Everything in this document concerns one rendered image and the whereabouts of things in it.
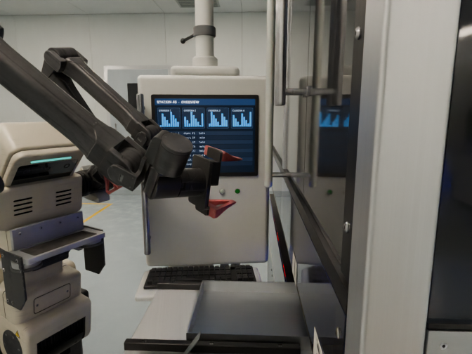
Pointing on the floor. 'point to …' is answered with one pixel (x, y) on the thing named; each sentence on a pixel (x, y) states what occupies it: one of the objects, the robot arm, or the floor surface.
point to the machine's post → (399, 171)
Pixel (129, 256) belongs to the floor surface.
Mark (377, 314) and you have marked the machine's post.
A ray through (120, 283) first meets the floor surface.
